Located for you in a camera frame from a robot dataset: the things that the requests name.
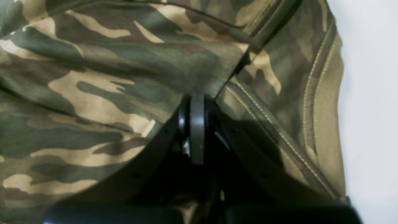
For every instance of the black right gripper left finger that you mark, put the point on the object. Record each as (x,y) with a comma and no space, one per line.
(112,201)

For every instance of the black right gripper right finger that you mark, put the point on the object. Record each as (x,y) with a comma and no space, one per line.
(219,141)

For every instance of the camouflage T-shirt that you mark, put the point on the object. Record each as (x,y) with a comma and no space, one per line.
(85,84)

